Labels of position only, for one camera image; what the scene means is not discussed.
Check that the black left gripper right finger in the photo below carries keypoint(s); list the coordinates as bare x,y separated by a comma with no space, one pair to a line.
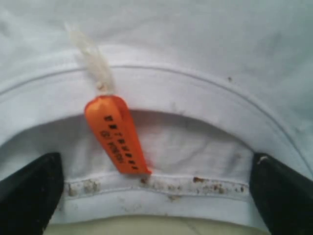
282,196

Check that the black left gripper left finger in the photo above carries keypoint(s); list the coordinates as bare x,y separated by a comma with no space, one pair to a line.
30,196

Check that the orange neck label tag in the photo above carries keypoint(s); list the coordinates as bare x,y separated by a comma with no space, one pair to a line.
111,122

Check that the white t-shirt red Chinese lettering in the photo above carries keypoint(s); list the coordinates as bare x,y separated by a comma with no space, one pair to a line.
209,83

